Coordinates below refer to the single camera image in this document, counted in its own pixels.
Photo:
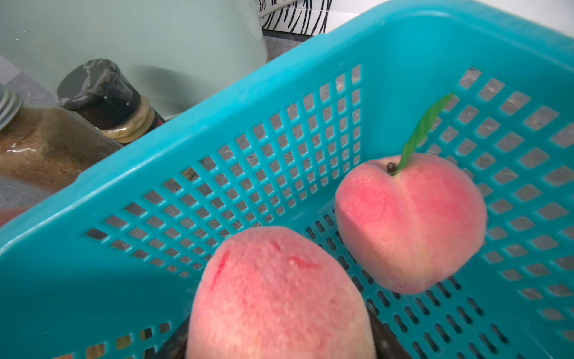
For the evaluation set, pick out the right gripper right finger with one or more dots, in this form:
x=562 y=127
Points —
x=386 y=344

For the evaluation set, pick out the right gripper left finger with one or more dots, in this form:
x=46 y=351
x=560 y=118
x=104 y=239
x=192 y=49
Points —
x=175 y=346

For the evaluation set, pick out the pink peach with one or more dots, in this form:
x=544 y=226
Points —
x=411 y=220
x=8 y=214
x=269 y=292

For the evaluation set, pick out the teal plastic basket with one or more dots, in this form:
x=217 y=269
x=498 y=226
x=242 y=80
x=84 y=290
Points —
x=108 y=266

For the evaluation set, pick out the silver lid spice jar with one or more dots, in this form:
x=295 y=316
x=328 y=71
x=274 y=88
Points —
x=47 y=147

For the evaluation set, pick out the black lid spice bottle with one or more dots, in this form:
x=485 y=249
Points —
x=98 y=91

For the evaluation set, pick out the mint green toaster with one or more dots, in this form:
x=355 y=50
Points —
x=176 y=53

